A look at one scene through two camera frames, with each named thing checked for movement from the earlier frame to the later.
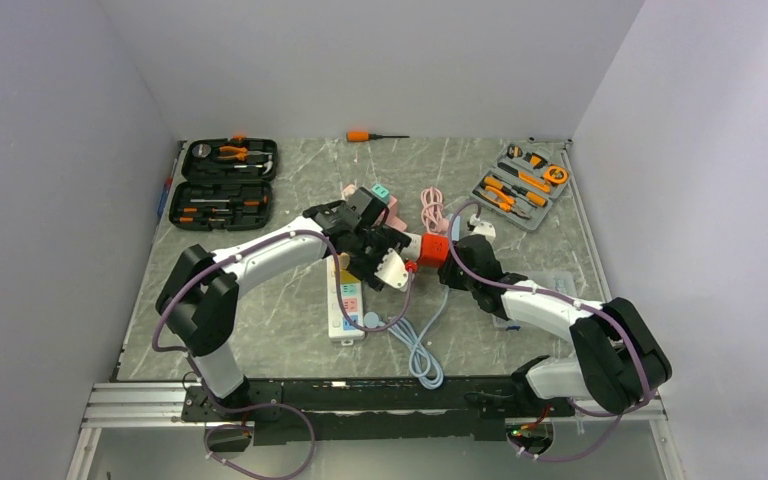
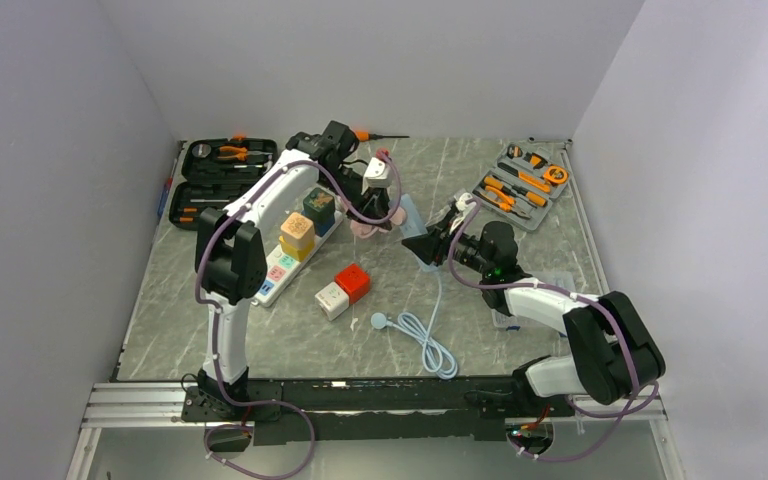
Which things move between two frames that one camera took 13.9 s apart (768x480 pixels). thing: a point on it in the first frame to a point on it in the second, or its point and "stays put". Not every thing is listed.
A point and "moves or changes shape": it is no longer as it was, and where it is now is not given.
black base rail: [449, 409] stays put
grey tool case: [521, 184] stays put
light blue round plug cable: [423, 361] moves or changes shape
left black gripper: [388, 239] to [374, 203]
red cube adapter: [434, 249] moves or changes shape
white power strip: [352, 296] to [280, 269]
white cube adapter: [413, 249] moves or changes shape
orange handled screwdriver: [366, 136] stays put
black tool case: [226, 185] stays put
